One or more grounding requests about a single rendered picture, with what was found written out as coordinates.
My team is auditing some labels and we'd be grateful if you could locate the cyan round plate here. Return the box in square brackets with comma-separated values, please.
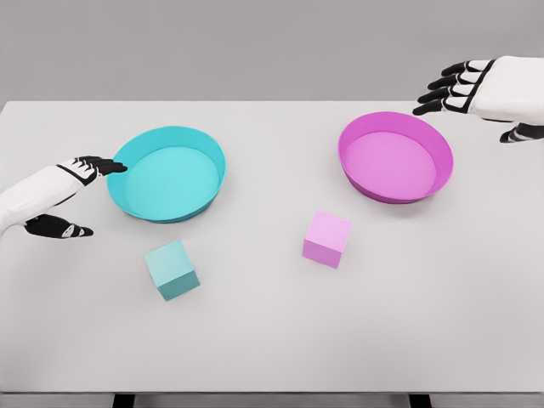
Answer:
[105, 125, 228, 225]

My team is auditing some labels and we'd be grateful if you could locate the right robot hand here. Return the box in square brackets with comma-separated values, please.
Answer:
[412, 55, 544, 145]

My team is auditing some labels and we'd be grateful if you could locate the cyan cube block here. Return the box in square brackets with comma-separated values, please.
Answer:
[143, 239, 201, 303]

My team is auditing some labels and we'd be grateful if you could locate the magenta round plate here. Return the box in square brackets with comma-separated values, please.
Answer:
[337, 110, 455, 206]

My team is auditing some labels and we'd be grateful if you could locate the pink cube block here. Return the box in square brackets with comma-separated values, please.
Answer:
[302, 210, 354, 270]

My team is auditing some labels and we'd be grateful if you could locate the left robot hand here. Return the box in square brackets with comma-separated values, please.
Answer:
[0, 155, 128, 241]

